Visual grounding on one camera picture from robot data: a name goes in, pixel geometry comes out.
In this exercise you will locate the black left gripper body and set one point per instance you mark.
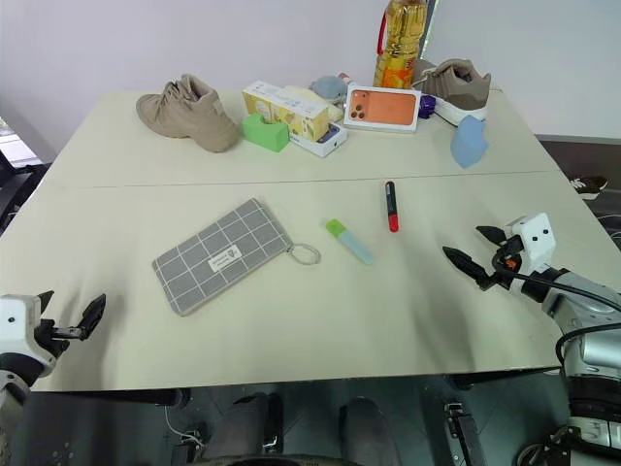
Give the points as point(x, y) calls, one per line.
point(51, 340)

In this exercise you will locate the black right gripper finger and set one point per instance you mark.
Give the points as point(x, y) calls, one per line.
point(494, 235)
point(466, 264)

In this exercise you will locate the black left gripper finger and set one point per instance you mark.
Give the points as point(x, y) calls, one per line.
point(45, 303)
point(93, 315)

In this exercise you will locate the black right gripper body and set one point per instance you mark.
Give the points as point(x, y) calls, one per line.
point(507, 272)

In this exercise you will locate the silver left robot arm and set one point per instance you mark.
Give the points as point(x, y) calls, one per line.
point(7, 393)

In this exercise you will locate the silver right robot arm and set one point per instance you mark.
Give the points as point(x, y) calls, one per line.
point(592, 349)

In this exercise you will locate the grey checked pencil pouch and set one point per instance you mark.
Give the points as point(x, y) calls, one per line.
point(218, 255)

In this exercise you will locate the orange phone case package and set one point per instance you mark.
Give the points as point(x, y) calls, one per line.
point(383, 109)

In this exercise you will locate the red and black pen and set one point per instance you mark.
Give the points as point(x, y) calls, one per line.
point(391, 206)

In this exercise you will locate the dark sneaker on floor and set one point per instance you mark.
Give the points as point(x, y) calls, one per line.
point(589, 186)

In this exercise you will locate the green and blue highlighter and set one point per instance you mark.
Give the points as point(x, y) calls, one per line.
point(351, 242)

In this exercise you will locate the purple small object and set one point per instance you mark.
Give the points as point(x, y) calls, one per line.
point(427, 107)

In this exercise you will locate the taupe white-soled sneaker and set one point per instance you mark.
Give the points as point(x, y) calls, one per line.
point(458, 89)

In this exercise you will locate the white phone box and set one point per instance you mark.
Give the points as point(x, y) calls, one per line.
point(322, 141)

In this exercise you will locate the cooking oil bottle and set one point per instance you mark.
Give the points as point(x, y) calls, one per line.
point(400, 46)

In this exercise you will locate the grey-blue plush toy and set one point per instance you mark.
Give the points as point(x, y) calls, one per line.
point(330, 87)

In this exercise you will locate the beige high-top shoe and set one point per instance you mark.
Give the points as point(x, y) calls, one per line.
point(194, 114)

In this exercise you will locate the yellow and white carton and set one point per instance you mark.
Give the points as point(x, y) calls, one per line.
point(286, 107)

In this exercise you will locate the green tape dispenser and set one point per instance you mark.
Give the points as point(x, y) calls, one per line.
point(264, 133)

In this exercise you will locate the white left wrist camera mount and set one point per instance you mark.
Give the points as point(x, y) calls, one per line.
point(17, 330)

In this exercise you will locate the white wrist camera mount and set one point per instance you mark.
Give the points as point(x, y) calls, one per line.
point(533, 240)
point(17, 330)

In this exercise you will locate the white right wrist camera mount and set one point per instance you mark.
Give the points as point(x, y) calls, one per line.
point(533, 240)

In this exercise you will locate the black table leg bracket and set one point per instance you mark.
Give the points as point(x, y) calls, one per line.
point(172, 398)
point(461, 427)

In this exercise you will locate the black equipment frame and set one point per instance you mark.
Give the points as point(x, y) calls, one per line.
point(17, 179)

